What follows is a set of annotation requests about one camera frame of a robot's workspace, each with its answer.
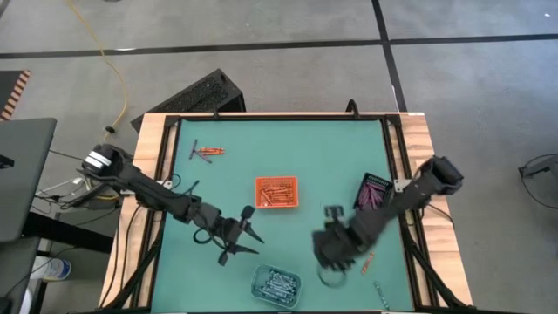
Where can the white bottle blue label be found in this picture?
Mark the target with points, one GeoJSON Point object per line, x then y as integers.
{"type": "Point", "coordinates": [52, 269]}

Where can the orange plastic basket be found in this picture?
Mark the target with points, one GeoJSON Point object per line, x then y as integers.
{"type": "Point", "coordinates": [258, 205]}

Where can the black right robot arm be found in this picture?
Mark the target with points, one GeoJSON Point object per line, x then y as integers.
{"type": "Point", "coordinates": [405, 200]}

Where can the green table mat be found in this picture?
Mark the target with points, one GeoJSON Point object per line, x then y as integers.
{"type": "Point", "coordinates": [305, 144]}

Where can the small black desk object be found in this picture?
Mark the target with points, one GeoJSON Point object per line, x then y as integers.
{"type": "Point", "coordinates": [5, 161]}

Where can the black desk frame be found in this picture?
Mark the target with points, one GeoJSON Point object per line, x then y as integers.
{"type": "Point", "coordinates": [65, 233]}

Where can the grey-green plastic tray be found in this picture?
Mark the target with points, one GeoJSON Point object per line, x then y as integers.
{"type": "Point", "coordinates": [257, 296]}

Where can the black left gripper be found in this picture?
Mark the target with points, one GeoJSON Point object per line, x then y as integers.
{"type": "Point", "coordinates": [220, 224]}

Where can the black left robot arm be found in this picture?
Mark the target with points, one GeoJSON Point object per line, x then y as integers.
{"type": "Point", "coordinates": [148, 192]}

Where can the black plastic basket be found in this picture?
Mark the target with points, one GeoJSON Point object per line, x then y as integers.
{"type": "Point", "coordinates": [362, 181]}

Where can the black perforated metal case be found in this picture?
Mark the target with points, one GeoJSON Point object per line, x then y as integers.
{"type": "Point", "coordinates": [196, 93]}

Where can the purple crayon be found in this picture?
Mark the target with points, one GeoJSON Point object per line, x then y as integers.
{"type": "Point", "coordinates": [194, 149]}
{"type": "Point", "coordinates": [377, 189]}
{"type": "Point", "coordinates": [368, 196]}

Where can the black metal table frame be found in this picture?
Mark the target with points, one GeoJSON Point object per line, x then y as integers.
{"type": "Point", "coordinates": [240, 117]}

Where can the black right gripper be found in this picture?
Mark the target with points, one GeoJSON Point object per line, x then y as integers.
{"type": "Point", "coordinates": [338, 244]}

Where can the black mat orange stripes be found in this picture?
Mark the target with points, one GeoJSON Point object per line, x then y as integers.
{"type": "Point", "coordinates": [11, 93]}

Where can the grey desk panel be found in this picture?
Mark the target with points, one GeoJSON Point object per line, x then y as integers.
{"type": "Point", "coordinates": [22, 174]}
{"type": "Point", "coordinates": [15, 275]}

